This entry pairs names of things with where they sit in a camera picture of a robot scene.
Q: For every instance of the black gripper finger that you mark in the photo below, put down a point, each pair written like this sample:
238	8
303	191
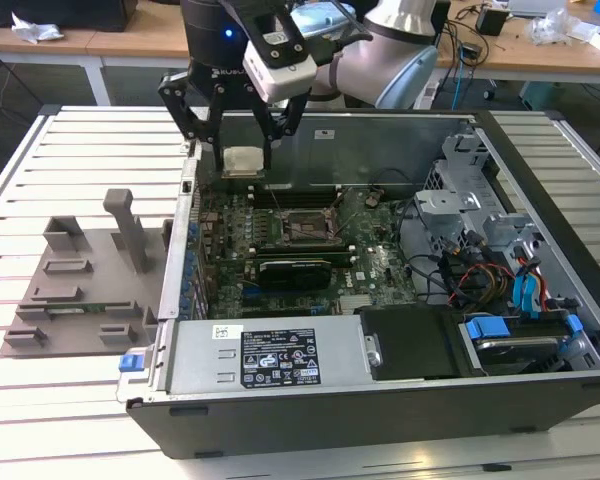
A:
292	117
182	110

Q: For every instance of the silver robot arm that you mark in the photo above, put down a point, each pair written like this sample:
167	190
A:
395	20

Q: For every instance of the CPU socket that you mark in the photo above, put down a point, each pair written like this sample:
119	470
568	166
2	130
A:
307	225

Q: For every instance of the white sticker label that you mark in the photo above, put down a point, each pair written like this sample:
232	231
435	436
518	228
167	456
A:
325	133

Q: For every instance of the black RAM slot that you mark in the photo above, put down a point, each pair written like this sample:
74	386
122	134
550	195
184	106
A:
300	258
300	245
300	192
300	203
300	197
300	187
300	253
300	249

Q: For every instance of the wooden desk with white legs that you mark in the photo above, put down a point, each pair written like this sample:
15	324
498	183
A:
130	42

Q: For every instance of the round coin cell battery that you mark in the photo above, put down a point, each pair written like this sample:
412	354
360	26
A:
372	199

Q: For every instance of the large black box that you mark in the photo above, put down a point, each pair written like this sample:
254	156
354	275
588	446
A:
55	12

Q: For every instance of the black graphics card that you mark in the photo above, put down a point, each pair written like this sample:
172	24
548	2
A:
295	275

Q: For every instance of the green motherboard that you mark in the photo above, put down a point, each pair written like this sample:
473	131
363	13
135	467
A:
375	260

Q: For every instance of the crumpled white paper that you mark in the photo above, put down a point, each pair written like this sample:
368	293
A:
35	31

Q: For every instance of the silver metal drive cage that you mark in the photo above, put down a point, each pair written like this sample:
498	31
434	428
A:
445	205

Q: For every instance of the blue expansion slot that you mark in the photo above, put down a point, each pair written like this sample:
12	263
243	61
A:
250	291

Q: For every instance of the silver finned heatsink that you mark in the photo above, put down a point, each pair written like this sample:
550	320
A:
357	304

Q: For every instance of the grey parts rack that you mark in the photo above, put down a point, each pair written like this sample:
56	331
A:
105	295

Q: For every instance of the small black box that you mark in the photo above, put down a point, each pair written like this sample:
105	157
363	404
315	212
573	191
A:
491	21

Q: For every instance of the green RAM stick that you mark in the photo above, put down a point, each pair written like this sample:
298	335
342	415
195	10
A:
70	311

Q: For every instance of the teal bin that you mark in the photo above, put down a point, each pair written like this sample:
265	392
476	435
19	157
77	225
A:
535	95

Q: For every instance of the black plastic shroud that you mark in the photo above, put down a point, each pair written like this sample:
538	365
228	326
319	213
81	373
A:
405	340

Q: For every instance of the grey power supply unit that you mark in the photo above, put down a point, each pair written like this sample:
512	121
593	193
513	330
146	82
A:
205	360

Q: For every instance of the blue case latch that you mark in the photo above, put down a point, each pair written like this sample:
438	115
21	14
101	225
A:
130	362

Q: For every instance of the grey laptop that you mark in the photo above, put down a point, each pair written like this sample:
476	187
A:
537	6

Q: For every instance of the clear plastic bag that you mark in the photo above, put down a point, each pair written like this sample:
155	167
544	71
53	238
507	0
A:
560	27

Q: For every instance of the black open PC case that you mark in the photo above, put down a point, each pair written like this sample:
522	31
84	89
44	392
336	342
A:
380	420

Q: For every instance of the hard disk in blue carrier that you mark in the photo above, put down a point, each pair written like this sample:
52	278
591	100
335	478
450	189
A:
520	350

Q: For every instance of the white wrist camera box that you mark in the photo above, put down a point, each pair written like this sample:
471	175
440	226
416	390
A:
280	75

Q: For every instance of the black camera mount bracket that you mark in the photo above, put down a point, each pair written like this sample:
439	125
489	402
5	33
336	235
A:
292	50

